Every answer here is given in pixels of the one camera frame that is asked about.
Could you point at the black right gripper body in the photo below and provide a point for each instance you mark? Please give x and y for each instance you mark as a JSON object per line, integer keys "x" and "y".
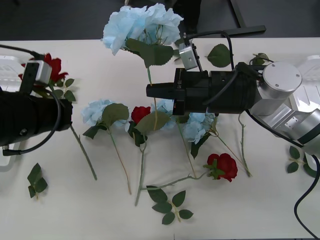
{"x": 195, "y": 92}

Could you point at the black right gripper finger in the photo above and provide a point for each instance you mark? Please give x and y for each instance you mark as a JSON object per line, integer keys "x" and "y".
{"x": 161, "y": 88}
{"x": 161, "y": 94}

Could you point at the red rose green stem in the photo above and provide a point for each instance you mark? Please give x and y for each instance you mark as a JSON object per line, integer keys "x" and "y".
{"x": 225, "y": 166}
{"x": 140, "y": 113}
{"x": 56, "y": 66}

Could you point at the pale blue flower green stem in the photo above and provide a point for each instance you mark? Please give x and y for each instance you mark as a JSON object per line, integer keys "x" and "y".
{"x": 193, "y": 132}
{"x": 93, "y": 112}
{"x": 130, "y": 22}
{"x": 147, "y": 123}

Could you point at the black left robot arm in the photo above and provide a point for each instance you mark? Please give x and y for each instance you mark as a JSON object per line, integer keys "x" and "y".
{"x": 30, "y": 117}

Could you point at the large single green leaf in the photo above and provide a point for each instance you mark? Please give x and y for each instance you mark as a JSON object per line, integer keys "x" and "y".
{"x": 218, "y": 56}

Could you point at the curled green leaf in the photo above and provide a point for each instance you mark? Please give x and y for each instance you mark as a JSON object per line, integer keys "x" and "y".
{"x": 257, "y": 60}

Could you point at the person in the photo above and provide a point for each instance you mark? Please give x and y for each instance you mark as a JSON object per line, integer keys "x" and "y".
{"x": 191, "y": 17}

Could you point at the black metal stand base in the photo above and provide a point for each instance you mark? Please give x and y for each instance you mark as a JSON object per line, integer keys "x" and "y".
{"x": 243, "y": 28}

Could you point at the shallow white box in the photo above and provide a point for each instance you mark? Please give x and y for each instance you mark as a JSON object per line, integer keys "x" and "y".
{"x": 7, "y": 67}
{"x": 312, "y": 72}

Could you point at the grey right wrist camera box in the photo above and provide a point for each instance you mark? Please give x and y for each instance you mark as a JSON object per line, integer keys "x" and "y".
{"x": 188, "y": 56}

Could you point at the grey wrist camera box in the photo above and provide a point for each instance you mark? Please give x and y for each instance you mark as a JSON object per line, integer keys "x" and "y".
{"x": 43, "y": 72}
{"x": 188, "y": 56}

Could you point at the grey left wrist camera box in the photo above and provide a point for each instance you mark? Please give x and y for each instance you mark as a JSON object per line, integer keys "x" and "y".
{"x": 43, "y": 72}

